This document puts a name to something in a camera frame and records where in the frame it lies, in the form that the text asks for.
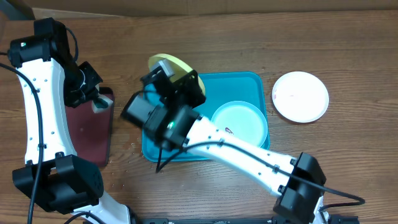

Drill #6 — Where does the yellow-green plate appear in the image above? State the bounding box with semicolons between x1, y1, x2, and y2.
148;54;206;95

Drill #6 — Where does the cardboard backdrop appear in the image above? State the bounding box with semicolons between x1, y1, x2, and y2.
25;0;397;17

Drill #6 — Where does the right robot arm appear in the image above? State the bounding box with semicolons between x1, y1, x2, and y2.
121;68;329;223

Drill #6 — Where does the teal plastic tray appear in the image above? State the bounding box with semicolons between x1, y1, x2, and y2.
142;72;267;162

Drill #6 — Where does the light blue plate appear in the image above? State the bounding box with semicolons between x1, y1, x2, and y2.
211;101;268;147

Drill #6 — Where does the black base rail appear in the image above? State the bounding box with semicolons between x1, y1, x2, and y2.
139;215;360;224

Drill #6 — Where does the white plate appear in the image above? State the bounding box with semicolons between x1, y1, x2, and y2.
271;71;330;123

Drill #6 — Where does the green scrub sponge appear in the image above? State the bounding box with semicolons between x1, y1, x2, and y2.
92;95;113;114

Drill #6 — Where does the dark red tray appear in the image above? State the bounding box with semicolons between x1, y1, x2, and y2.
64;101;114;167

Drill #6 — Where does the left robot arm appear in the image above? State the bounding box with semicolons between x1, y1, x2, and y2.
7;18;137;223

